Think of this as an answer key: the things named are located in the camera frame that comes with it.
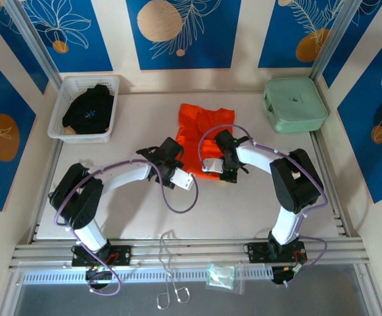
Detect slotted grey cable duct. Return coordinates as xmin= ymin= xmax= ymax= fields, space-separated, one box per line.
xmin=22 ymin=265 xmax=274 ymax=284

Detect mint green zip case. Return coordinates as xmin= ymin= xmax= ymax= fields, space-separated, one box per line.
xmin=262 ymin=76 xmax=329 ymax=134

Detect metal wire tongs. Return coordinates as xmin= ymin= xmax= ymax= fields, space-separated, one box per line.
xmin=156 ymin=230 xmax=190 ymax=310

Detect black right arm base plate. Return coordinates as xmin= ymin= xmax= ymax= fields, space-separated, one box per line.
xmin=246 ymin=242 xmax=308 ymax=264

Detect blue floral wall panel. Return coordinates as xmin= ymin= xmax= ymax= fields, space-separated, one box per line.
xmin=337 ymin=22 xmax=382 ymax=204
xmin=126 ymin=0 xmax=243 ymax=70
xmin=22 ymin=0 xmax=114 ymax=72
xmin=258 ymin=0 xmax=364 ymax=69
xmin=0 ymin=45 xmax=37 ymax=211

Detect aluminium frame post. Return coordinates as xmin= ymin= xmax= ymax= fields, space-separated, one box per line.
xmin=5 ymin=0 xmax=63 ymax=87
xmin=310 ymin=0 xmax=364 ymax=82

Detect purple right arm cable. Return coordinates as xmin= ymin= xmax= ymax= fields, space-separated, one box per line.
xmin=198 ymin=124 xmax=329 ymax=288

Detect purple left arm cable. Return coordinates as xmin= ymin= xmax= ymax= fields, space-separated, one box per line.
xmin=54 ymin=159 xmax=200 ymax=296

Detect aluminium frame rail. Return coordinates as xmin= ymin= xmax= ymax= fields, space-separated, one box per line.
xmin=8 ymin=238 xmax=366 ymax=269

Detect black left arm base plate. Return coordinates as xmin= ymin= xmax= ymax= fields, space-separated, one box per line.
xmin=71 ymin=244 xmax=132 ymax=267

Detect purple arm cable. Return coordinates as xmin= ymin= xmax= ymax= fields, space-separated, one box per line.
xmin=198 ymin=124 xmax=329 ymax=288
xmin=54 ymin=159 xmax=200 ymax=296

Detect orange t-shirt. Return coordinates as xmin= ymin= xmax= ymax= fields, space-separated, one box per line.
xmin=176 ymin=103 xmax=236 ymax=180

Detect clear plastic bag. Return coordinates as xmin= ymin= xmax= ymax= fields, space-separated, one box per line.
xmin=204 ymin=261 xmax=246 ymax=295

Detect white plastic basket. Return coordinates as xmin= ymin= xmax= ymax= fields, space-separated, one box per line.
xmin=47 ymin=74 xmax=121 ymax=145

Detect black t-shirt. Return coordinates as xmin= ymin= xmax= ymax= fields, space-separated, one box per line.
xmin=61 ymin=84 xmax=118 ymax=136

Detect aluminium side rail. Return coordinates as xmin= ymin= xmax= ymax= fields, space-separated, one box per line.
xmin=29 ymin=141 xmax=63 ymax=244
xmin=308 ymin=130 xmax=354 ymax=238

